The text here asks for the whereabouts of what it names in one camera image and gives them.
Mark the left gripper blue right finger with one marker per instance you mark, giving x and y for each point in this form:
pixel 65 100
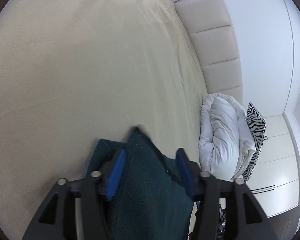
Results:
pixel 189 175

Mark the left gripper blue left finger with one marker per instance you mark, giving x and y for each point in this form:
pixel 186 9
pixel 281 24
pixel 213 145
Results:
pixel 111 172

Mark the dark green knit garment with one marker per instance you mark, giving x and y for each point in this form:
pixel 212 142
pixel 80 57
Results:
pixel 150 201

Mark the white folded duvet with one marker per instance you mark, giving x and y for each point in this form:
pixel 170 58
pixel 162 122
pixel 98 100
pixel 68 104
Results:
pixel 226 144

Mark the zebra print pillow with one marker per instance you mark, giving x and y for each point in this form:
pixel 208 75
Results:
pixel 257 126

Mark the white wardrobe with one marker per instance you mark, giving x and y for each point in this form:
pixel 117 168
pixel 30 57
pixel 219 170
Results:
pixel 275 179

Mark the beige bed sheet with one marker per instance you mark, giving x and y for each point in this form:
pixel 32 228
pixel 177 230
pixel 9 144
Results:
pixel 76 71

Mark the cream padded headboard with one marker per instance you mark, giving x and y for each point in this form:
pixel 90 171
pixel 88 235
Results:
pixel 209 26

